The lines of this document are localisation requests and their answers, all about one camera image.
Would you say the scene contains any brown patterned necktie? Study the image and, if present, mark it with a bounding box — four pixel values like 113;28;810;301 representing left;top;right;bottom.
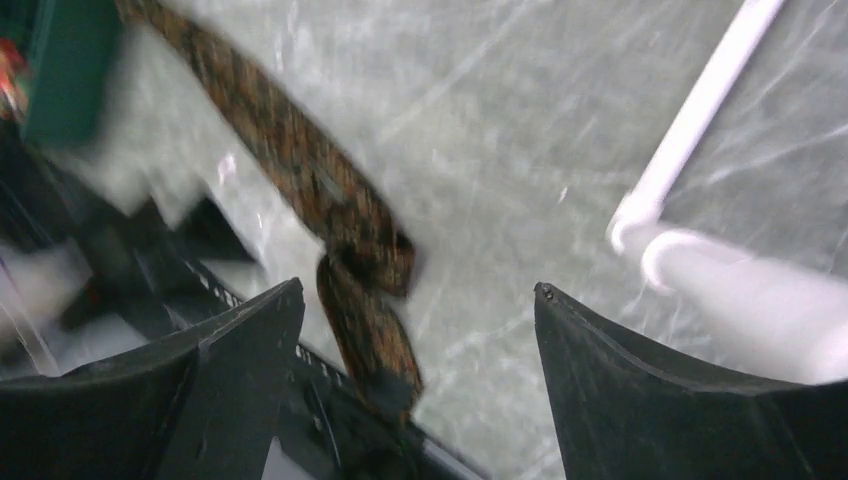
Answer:
116;1;424;423

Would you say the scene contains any rolled colourful floral tie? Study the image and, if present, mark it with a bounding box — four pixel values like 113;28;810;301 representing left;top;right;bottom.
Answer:
1;38;31;124

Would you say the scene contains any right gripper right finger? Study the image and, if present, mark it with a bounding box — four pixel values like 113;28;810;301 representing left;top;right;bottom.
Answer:
534;282;847;479

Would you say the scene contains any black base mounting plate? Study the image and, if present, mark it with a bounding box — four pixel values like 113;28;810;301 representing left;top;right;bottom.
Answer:
1;132;482;479

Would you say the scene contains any white pvc pipe frame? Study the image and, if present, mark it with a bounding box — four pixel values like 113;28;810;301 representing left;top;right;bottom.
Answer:
607;1;847;384

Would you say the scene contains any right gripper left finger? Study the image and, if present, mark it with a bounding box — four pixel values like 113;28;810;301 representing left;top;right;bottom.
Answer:
1;279;305;479

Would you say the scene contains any green compartment organizer tray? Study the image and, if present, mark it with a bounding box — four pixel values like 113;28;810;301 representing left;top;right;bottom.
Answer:
1;0;123;147

